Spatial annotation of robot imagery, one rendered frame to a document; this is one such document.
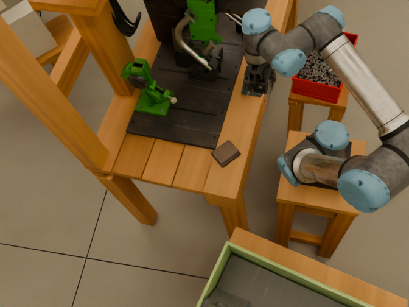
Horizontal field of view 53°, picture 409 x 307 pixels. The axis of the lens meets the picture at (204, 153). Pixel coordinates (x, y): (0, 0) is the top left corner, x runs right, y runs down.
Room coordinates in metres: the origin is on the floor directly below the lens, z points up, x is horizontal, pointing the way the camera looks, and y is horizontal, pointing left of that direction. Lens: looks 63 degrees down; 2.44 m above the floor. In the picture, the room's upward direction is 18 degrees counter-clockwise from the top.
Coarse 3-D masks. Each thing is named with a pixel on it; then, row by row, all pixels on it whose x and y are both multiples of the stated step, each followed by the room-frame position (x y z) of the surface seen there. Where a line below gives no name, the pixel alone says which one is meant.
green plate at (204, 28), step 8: (192, 0) 1.29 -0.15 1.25; (200, 0) 1.27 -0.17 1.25; (192, 8) 1.28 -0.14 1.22; (200, 8) 1.26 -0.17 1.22; (208, 8) 1.25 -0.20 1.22; (200, 16) 1.26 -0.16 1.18; (208, 16) 1.24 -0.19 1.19; (216, 16) 1.27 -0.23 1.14; (192, 24) 1.27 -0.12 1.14; (200, 24) 1.25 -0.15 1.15; (208, 24) 1.23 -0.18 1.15; (192, 32) 1.26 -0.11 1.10; (200, 32) 1.24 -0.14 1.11; (208, 32) 1.22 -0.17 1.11
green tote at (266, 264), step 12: (228, 252) 0.37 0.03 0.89; (240, 252) 0.35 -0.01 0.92; (252, 252) 0.33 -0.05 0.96; (216, 264) 0.33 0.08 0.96; (264, 264) 0.29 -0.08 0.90; (276, 264) 0.26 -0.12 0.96; (216, 276) 0.30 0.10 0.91; (288, 276) 0.22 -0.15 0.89; (300, 276) 0.20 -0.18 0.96; (204, 288) 0.26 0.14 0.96; (312, 288) 0.16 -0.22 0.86; (324, 288) 0.14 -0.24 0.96; (336, 300) 0.10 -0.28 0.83; (348, 300) 0.08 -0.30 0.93; (360, 300) 0.07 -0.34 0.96
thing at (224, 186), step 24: (288, 0) 1.46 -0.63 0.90; (240, 72) 1.13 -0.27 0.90; (240, 96) 1.01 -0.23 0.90; (264, 96) 0.99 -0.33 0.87; (240, 120) 0.89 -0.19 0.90; (240, 144) 0.78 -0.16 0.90; (216, 168) 0.71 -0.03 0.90; (240, 168) 0.68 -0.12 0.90; (216, 192) 0.61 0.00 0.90; (240, 192) 0.61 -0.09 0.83
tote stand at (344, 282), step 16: (240, 240) 0.43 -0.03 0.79; (256, 240) 0.41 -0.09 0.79; (272, 256) 0.33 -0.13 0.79; (288, 256) 0.31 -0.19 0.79; (304, 256) 0.29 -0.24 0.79; (304, 272) 0.23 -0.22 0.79; (320, 272) 0.22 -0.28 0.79; (336, 272) 0.20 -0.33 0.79; (336, 288) 0.14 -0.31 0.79; (352, 288) 0.13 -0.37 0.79; (368, 288) 0.11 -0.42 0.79; (384, 304) 0.04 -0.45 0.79; (400, 304) 0.03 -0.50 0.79
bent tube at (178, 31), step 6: (186, 12) 1.26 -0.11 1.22; (192, 12) 1.27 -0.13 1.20; (186, 18) 1.26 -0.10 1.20; (192, 18) 1.24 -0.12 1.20; (180, 24) 1.26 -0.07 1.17; (186, 24) 1.26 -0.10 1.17; (180, 30) 1.26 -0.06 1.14; (180, 36) 1.26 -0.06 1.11; (180, 42) 1.25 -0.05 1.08; (186, 48) 1.23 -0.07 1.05; (192, 48) 1.24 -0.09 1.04; (192, 54) 1.21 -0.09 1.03; (198, 54) 1.21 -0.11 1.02; (198, 60) 1.19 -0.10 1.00; (204, 60) 1.18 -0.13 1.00; (204, 66) 1.17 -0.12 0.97
